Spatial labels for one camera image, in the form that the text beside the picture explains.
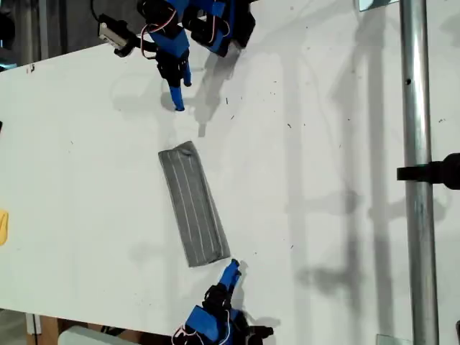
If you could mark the grey striped towel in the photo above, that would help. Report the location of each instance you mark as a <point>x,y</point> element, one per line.
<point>194,205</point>

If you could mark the white box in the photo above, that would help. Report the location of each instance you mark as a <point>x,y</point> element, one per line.
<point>90,338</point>

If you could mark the wooden table leg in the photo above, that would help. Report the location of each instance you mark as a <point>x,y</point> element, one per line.
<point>48,325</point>

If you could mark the yellow object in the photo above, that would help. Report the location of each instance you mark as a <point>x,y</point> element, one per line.
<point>3,228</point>

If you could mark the black clamp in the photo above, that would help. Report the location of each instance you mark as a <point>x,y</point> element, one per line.
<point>431,172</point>

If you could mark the camera black stalk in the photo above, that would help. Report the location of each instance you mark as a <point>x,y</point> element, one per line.
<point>130,45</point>

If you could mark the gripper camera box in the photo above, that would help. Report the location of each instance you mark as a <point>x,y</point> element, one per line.
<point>111,30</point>
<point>260,334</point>

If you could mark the steel post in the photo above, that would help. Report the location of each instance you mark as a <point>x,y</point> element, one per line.
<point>417,215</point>

